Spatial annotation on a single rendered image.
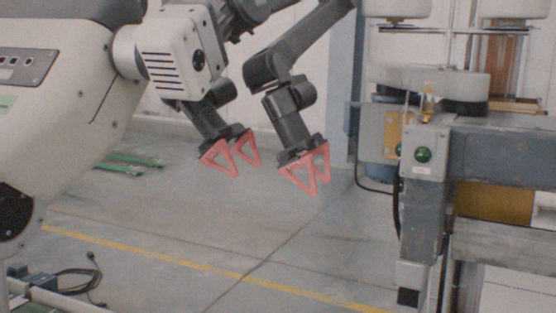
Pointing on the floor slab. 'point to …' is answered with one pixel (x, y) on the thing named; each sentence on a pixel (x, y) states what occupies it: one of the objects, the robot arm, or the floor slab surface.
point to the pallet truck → (130, 163)
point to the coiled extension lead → (85, 283)
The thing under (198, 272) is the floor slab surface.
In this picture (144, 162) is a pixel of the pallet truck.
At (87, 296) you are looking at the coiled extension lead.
